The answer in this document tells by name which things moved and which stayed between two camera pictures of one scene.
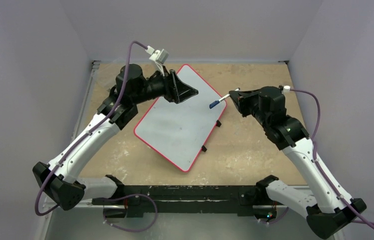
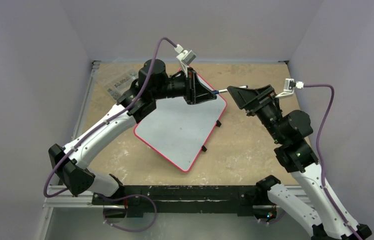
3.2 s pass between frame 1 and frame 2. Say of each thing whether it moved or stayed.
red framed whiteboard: stayed
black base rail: stayed
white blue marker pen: moved
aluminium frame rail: stayed
